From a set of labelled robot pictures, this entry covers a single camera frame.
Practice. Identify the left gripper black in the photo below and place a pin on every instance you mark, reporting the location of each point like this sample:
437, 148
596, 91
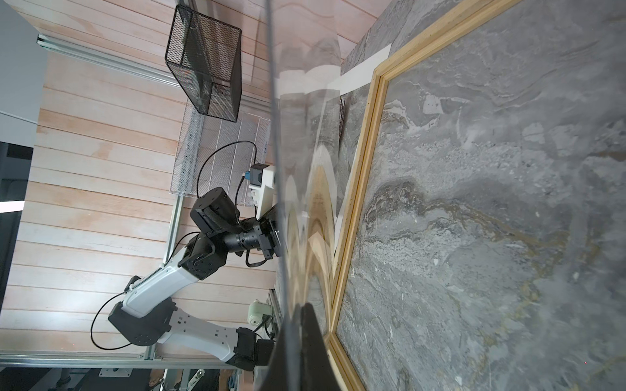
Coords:
263, 234

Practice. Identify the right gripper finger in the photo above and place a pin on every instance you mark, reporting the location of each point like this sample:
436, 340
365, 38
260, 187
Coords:
299, 360

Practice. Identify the white photo mat board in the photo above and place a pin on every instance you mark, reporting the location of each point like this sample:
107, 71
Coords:
329, 78

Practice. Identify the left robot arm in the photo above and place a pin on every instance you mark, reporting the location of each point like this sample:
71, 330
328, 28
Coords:
157, 309

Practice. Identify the white wire mesh shelf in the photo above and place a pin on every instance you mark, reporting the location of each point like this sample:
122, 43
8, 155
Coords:
212, 152

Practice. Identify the black wire mesh basket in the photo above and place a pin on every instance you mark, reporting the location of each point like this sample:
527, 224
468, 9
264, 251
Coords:
204, 56

